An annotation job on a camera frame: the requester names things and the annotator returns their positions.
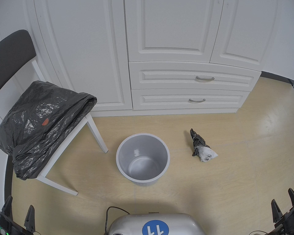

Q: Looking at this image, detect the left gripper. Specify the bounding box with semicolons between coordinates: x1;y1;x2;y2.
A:
0;195;35;235

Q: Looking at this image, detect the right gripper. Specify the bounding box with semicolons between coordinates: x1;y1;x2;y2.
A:
266;188;294;235

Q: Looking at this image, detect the black plastic bag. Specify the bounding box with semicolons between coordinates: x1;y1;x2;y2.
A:
0;80;97;180

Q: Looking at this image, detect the black plastic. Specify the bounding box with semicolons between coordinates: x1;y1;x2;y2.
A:
190;129;211;157

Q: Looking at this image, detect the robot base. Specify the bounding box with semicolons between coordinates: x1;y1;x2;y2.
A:
108;212;207;235

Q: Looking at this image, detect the white trash bin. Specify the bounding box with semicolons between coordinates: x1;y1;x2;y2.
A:
116;133;170;186

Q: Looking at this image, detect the white chair dark grey seat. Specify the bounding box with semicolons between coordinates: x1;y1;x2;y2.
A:
0;29;109;196

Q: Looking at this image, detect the white wardrobe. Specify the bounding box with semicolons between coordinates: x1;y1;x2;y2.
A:
23;0;281;118

